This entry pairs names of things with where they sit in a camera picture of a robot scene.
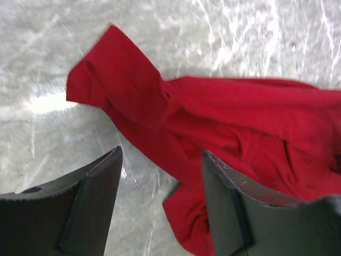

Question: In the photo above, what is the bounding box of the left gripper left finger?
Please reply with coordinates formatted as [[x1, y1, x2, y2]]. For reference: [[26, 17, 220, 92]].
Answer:
[[1, 147, 123, 255]]

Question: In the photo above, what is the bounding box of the red t shirt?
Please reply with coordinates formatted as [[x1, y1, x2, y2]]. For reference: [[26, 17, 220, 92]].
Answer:
[[66, 26, 340, 255]]

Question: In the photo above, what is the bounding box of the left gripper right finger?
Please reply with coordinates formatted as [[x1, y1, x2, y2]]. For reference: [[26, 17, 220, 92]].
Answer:
[[202, 151, 340, 255]]

